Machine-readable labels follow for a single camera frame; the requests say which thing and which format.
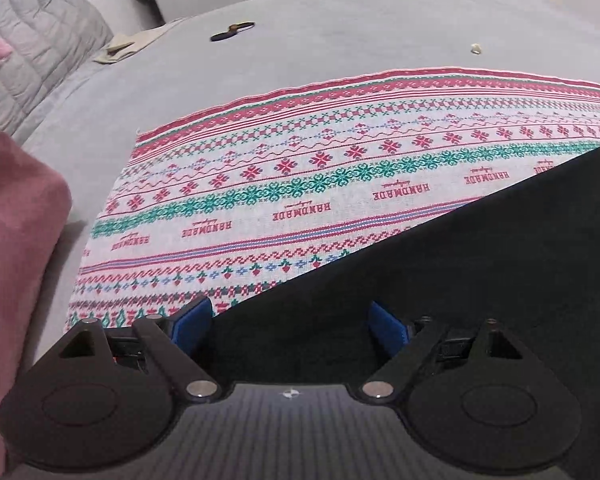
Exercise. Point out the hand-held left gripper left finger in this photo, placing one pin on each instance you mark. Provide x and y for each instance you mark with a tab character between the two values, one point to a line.
192	330

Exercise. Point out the grey quilted pillow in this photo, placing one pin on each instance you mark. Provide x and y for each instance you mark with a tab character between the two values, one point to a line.
35	45

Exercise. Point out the pink duvet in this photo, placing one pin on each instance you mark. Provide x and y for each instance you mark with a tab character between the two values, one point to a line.
15	240

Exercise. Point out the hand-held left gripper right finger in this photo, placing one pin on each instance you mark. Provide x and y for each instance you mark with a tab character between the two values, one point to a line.
387	332

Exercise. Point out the beige folded cloth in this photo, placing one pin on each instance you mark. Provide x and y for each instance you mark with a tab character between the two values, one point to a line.
130	42

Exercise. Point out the black folding tool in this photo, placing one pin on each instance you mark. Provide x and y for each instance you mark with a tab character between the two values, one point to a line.
231	30

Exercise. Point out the patterned knit-print cloth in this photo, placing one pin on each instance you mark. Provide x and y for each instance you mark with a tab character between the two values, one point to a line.
305	160

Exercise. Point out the black pants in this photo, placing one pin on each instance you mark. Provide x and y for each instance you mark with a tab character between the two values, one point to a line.
480	270

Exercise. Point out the small round pale object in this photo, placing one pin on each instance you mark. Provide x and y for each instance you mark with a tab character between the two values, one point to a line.
476	48

